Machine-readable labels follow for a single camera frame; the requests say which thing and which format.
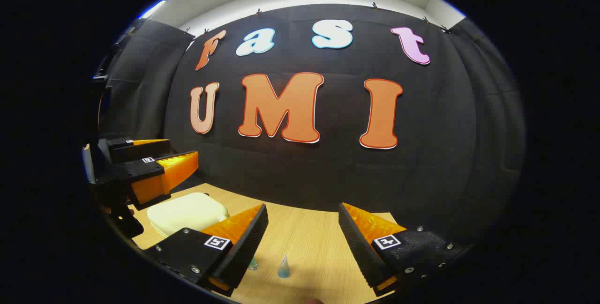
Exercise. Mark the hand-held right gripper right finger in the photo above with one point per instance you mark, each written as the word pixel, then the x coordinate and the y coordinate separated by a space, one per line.
pixel 358 243

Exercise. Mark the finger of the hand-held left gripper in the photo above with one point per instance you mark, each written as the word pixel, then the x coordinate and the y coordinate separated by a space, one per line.
pixel 145 173
pixel 136 149

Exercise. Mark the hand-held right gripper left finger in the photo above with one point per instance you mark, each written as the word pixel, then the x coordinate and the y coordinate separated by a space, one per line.
pixel 248 243

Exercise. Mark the blue skin care bottle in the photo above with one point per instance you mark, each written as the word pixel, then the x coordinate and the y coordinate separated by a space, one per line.
pixel 253 263

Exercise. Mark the white and blue tube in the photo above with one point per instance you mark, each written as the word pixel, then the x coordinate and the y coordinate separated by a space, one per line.
pixel 283 269

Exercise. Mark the pale yellow suitcase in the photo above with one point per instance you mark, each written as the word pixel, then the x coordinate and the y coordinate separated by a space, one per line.
pixel 185 212

